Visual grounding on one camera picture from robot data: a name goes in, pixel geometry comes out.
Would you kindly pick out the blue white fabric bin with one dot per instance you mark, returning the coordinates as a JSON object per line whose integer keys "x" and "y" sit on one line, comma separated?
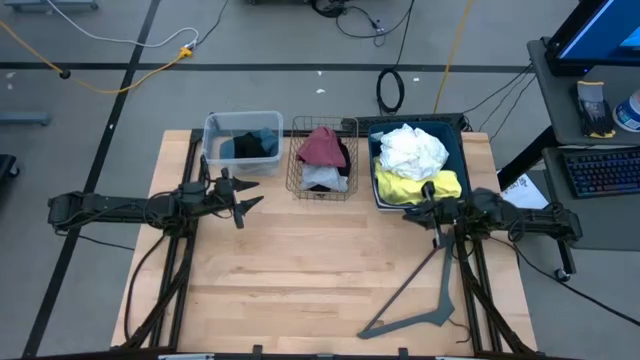
{"x": 457, "y": 150}

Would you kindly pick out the grey black work gloves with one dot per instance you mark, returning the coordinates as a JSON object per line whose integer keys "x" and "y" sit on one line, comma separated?
{"x": 592, "y": 110}

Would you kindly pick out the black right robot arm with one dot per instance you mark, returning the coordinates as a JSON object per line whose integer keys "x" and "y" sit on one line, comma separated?
{"x": 530, "y": 220}

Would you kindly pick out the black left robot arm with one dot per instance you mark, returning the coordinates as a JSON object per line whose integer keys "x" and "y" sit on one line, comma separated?
{"x": 125, "y": 207}

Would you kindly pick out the plain white cloth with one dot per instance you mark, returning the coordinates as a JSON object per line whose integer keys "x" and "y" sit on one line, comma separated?
{"x": 325, "y": 177}

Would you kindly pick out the mint green cloth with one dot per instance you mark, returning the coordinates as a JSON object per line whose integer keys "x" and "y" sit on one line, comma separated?
{"x": 378, "y": 136}

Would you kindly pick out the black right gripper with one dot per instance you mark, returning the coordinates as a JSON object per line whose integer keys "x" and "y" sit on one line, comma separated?
{"x": 450, "y": 210}

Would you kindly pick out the grey desk foot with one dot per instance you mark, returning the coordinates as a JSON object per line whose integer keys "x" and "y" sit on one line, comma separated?
{"x": 25, "y": 118}
{"x": 50, "y": 5}

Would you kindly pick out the maroon cloth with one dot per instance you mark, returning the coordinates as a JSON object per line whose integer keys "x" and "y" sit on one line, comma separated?
{"x": 322, "y": 147}

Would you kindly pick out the backlit black keyboard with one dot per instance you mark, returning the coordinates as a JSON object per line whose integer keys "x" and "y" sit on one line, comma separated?
{"x": 605, "y": 172}

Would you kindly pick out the grey keyboard tray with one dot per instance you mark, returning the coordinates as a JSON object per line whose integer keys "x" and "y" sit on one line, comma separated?
{"x": 600, "y": 225}

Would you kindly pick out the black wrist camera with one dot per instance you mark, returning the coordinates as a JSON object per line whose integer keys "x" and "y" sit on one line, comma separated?
{"x": 482, "y": 200}
{"x": 192, "y": 191}

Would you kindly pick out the blue knit cloth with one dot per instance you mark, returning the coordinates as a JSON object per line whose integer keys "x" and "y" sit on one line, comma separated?
{"x": 270, "y": 140}

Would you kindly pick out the clear plastic bin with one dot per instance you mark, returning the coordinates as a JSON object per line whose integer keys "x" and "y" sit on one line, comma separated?
{"x": 212, "y": 150}

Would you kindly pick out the yellow cloth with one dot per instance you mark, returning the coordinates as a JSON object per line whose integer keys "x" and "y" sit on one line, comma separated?
{"x": 410, "y": 190}

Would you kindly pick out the black desk leg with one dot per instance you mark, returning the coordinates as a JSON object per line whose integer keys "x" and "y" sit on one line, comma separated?
{"x": 525, "y": 160}

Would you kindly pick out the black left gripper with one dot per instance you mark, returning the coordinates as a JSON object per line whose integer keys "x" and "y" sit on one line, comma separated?
{"x": 225, "y": 190}

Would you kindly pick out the black cloth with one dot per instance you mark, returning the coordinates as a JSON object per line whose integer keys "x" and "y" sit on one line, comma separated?
{"x": 248, "y": 145}
{"x": 345, "y": 162}

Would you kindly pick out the large computer monitor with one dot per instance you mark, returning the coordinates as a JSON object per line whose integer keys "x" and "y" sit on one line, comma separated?
{"x": 595, "y": 35}

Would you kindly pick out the white wipes canister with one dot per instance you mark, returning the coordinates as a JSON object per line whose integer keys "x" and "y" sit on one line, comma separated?
{"x": 629, "y": 112}

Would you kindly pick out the white lace cloth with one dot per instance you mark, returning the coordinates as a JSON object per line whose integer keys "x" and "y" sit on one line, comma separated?
{"x": 412, "y": 152}

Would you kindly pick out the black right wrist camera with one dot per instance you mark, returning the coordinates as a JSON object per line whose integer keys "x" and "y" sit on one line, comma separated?
{"x": 482, "y": 200}

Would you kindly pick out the grey desk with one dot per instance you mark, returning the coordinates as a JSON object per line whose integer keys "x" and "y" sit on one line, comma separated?
{"x": 555, "y": 100}

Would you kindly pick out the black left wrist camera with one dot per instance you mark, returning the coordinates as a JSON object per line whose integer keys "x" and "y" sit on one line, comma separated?
{"x": 192, "y": 191}

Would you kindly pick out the grey clothes hanger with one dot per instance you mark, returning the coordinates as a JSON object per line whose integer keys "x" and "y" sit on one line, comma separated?
{"x": 445, "y": 280}

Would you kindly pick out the white paper sheet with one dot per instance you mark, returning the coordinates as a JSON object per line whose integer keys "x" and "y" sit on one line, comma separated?
{"x": 522, "y": 192}

